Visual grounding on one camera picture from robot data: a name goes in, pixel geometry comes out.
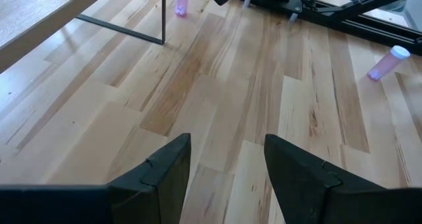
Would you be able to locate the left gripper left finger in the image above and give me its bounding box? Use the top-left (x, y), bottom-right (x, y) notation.
top-left (107, 133), bottom-right (192, 224)

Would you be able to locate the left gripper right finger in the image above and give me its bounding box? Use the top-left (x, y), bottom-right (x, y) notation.
top-left (263, 134), bottom-right (385, 224)

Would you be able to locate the small pink pill bottle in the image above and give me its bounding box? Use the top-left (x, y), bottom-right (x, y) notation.
top-left (367, 45), bottom-right (411, 82)
top-left (174, 0), bottom-right (190, 18)

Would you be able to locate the wooden shelf with black legs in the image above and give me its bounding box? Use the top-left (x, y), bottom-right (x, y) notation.
top-left (0, 0), bottom-right (167, 74)

